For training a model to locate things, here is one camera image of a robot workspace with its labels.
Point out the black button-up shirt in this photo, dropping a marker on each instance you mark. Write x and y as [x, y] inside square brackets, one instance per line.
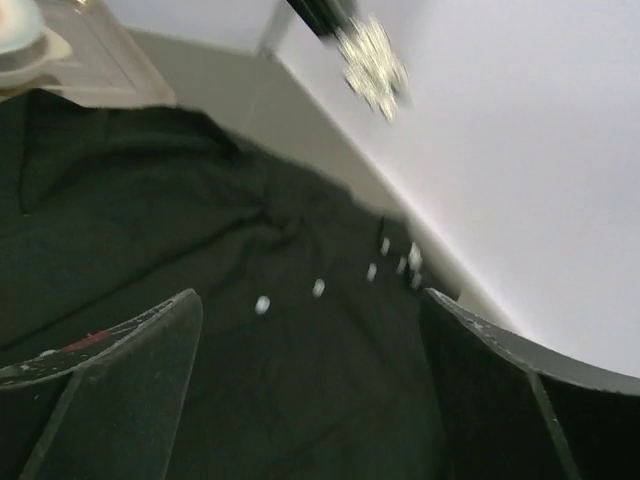
[310, 363]

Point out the white bowl orange inside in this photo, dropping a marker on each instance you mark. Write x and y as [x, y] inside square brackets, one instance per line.
[23, 35]

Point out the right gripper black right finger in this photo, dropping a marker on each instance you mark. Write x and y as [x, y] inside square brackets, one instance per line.
[513, 409]

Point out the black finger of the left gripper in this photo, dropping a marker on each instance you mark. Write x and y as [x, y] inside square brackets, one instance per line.
[326, 18]

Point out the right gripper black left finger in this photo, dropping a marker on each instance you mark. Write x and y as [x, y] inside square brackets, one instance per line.
[105, 407]

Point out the grey metal tray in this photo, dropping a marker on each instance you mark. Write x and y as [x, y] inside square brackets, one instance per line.
[106, 68]

